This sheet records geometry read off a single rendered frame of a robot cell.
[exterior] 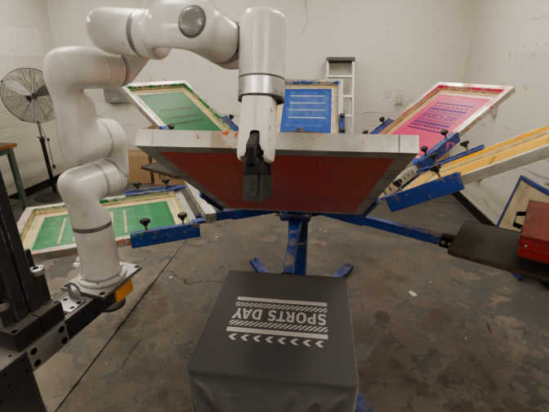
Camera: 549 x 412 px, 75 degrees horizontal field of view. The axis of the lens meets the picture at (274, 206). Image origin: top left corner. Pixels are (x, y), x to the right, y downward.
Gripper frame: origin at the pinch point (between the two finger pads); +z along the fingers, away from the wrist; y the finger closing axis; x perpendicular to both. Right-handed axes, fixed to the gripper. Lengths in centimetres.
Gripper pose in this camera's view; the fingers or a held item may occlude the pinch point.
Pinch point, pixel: (257, 193)
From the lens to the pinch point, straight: 59.0
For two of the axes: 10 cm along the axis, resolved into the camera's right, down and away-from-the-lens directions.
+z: -0.4, 10.0, 0.9
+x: 9.9, 0.5, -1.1
